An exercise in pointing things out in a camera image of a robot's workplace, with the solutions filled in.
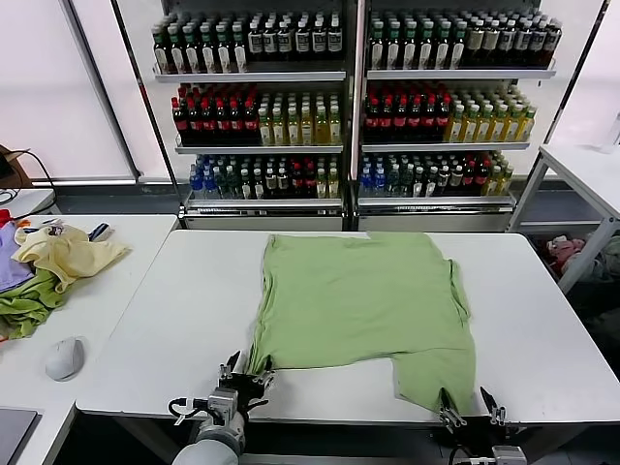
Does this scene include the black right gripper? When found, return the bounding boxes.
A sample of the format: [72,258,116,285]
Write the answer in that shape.
[438,386,528,450]

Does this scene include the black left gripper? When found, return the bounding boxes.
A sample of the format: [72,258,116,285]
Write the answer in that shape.
[216,351,277,413]

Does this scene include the light green shirt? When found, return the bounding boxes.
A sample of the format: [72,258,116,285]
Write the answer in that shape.
[249,231,479,416]

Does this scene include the white computer mouse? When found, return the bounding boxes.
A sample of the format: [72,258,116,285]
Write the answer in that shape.
[45,337,87,383]

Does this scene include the pink plush toy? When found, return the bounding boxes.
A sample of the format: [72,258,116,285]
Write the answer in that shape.
[545,234,582,265]

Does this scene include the blue white handheld device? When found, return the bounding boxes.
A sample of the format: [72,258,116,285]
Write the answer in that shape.
[86,221,115,242]

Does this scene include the grey green cloth pile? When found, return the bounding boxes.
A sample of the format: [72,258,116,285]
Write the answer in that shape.
[566,232,620,282]

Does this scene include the pale yellow garment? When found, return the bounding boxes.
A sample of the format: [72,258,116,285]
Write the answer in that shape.
[12,223,132,295]

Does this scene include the olive green cloth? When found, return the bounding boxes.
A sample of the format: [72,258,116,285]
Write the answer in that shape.
[0,268,69,340]

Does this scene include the grey laptop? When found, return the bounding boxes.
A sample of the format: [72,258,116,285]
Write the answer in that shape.
[0,409,39,464]

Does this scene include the yellow juice bottle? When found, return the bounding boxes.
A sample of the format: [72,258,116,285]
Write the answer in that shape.
[271,107,287,146]
[257,107,273,146]
[506,104,522,142]
[478,104,494,142]
[520,104,538,142]
[314,105,329,145]
[449,104,466,142]
[285,106,301,146]
[299,106,316,145]
[464,104,480,142]
[492,104,508,142]
[327,105,343,145]

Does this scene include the red cap cola bottle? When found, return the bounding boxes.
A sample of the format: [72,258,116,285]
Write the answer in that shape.
[214,97,231,145]
[171,97,188,145]
[362,96,379,142]
[391,96,408,142]
[420,96,437,142]
[435,96,451,142]
[406,96,422,142]
[229,97,244,145]
[186,97,202,145]
[242,97,259,145]
[377,96,393,142]
[201,97,216,145]

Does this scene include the purple garment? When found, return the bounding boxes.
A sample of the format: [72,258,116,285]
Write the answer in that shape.
[0,227,36,294]

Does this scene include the white side table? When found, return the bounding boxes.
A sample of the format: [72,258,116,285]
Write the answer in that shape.
[506,142,620,295]

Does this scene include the small white desk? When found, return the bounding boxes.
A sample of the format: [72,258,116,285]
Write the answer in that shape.
[0,187,58,217]

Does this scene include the left bottle shelf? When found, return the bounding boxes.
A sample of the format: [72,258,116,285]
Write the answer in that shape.
[113,0,362,232]

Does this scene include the brown cardboard box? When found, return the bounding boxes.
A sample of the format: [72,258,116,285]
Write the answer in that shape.
[0,143,34,189]

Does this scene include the green cap dark drink bottle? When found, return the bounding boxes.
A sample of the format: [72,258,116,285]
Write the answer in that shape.
[418,23,435,70]
[385,23,401,70]
[231,21,248,74]
[450,23,467,69]
[367,23,385,70]
[151,24,169,75]
[401,23,419,70]
[434,23,451,70]
[200,23,217,74]
[183,23,201,75]
[215,22,233,74]
[168,23,185,75]

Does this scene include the white label dark drink bottle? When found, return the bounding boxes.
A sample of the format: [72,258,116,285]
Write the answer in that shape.
[279,17,295,62]
[294,16,312,62]
[326,15,343,61]
[311,15,327,61]
[247,18,264,62]
[263,18,280,62]

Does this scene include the metal shelf unit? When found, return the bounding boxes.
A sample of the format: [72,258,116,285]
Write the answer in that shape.
[356,0,558,232]

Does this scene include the beige label tea bottle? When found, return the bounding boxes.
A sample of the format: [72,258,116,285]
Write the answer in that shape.
[546,19,564,68]
[499,19,516,68]
[531,19,548,68]
[515,19,533,68]
[482,19,500,68]
[467,19,484,68]

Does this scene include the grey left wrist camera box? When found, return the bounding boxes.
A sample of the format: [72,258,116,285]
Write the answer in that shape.
[206,392,239,425]

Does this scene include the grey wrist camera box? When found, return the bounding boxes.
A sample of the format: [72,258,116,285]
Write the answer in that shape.
[491,445,528,465]
[206,392,239,425]

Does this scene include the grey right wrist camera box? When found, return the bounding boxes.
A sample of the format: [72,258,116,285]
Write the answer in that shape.
[491,445,528,465]

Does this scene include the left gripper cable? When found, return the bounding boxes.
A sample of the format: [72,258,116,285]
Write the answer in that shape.
[168,396,210,425]

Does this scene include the black power cable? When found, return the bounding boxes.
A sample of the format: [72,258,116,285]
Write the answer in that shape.
[12,148,63,214]

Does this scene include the dark metal window post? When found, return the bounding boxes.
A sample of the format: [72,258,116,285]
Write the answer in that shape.
[60,0,141,183]

